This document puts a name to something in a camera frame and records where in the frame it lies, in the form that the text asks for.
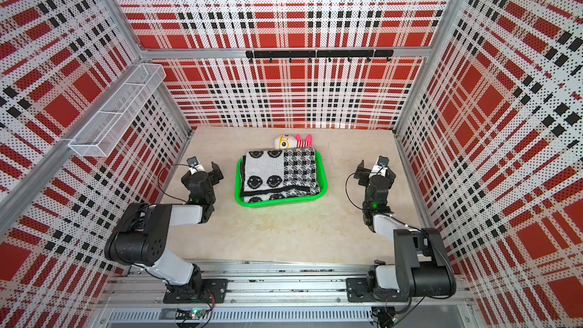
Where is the green plastic basket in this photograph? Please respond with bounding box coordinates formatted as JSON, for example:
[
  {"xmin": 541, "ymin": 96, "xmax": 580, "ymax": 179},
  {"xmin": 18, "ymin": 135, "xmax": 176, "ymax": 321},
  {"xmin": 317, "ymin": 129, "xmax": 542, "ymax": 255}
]
[{"xmin": 234, "ymin": 151, "xmax": 329, "ymax": 208}]

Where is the black white patterned scarf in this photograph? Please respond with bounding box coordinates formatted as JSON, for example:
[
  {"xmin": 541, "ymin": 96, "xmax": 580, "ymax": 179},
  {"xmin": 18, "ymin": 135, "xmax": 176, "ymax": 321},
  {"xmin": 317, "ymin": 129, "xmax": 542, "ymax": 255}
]
[{"xmin": 239, "ymin": 147, "xmax": 321, "ymax": 203}]

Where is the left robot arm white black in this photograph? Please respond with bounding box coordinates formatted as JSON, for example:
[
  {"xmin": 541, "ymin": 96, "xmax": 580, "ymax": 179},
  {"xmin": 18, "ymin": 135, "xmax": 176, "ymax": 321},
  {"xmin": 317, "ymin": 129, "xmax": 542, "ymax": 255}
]
[{"xmin": 104, "ymin": 157, "xmax": 224, "ymax": 297}]

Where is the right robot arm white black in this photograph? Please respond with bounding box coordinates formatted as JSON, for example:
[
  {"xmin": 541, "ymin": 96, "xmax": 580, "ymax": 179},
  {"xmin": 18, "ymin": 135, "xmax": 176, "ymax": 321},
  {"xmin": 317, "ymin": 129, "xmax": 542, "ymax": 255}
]
[{"xmin": 346, "ymin": 156, "xmax": 456, "ymax": 302}]

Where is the white pink plush toy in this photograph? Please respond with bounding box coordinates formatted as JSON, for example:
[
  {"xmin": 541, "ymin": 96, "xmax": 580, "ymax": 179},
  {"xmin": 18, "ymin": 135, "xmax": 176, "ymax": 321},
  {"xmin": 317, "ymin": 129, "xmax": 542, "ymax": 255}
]
[{"xmin": 274, "ymin": 135, "xmax": 313, "ymax": 150}]

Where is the green circuit board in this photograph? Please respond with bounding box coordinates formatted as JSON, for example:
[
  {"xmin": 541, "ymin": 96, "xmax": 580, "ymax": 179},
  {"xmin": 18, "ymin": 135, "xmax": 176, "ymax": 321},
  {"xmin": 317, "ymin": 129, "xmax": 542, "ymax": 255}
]
[{"xmin": 175, "ymin": 308, "xmax": 213, "ymax": 323}]

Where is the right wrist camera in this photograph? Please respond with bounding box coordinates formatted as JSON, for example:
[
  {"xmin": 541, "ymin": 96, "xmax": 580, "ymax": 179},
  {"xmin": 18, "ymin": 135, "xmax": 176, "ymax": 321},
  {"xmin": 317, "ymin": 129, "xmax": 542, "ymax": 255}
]
[{"xmin": 372, "ymin": 156, "xmax": 389, "ymax": 176}]

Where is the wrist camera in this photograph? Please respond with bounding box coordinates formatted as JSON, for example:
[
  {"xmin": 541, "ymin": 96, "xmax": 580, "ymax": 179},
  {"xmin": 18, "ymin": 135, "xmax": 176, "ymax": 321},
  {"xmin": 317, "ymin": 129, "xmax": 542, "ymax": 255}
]
[
  {"xmin": 372, "ymin": 156, "xmax": 389, "ymax": 176},
  {"xmin": 186, "ymin": 156, "xmax": 205, "ymax": 175}
]

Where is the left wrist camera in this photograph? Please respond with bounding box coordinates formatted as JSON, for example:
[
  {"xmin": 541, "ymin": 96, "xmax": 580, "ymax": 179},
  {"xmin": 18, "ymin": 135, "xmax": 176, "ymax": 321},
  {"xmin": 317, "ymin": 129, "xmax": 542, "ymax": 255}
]
[{"xmin": 186, "ymin": 156, "xmax": 205, "ymax": 175}]

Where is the aluminium mounting rail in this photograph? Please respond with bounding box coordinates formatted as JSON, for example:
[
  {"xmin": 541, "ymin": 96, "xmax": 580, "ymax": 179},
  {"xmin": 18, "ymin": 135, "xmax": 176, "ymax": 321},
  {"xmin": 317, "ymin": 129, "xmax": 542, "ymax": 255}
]
[{"xmin": 97, "ymin": 259, "xmax": 470, "ymax": 311}]

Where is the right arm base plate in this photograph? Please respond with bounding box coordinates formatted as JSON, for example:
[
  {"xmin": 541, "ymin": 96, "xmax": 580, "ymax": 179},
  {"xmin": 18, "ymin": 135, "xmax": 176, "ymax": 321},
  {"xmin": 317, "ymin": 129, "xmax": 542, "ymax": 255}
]
[{"xmin": 346, "ymin": 276, "xmax": 409, "ymax": 303}]

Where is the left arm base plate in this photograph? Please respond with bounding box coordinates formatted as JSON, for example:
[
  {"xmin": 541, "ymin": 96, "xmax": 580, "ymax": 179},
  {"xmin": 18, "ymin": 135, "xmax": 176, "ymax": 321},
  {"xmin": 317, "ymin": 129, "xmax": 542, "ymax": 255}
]
[{"xmin": 163, "ymin": 279, "xmax": 229, "ymax": 305}]

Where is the white wire mesh shelf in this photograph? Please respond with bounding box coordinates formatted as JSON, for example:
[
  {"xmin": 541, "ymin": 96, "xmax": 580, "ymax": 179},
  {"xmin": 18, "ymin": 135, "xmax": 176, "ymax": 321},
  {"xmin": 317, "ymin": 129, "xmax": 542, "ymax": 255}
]
[{"xmin": 68, "ymin": 63, "xmax": 165, "ymax": 157}]

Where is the black hook rail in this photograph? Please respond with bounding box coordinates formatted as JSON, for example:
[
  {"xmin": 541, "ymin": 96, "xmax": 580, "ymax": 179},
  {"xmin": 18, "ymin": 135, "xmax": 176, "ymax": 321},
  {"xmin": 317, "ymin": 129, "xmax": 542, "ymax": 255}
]
[{"xmin": 245, "ymin": 50, "xmax": 395, "ymax": 60}]

